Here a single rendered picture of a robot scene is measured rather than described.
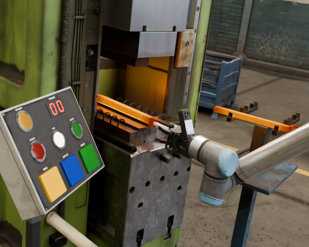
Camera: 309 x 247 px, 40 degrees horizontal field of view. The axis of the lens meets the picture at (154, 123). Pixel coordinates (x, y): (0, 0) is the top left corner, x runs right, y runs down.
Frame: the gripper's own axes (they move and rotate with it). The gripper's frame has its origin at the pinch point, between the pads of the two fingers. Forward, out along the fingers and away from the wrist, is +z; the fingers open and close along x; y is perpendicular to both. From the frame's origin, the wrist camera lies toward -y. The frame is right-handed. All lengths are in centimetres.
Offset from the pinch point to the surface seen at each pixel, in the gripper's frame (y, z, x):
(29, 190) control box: -1, -22, -69
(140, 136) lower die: 6.4, 2.7, -6.2
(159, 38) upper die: -32.2, 4.6, -1.5
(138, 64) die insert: -19.9, 14.0, -1.4
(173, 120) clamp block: 3.7, 4.9, 15.3
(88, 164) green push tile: 1.0, -15.2, -45.4
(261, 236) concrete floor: 101, -4, 119
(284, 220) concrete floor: 101, -2, 153
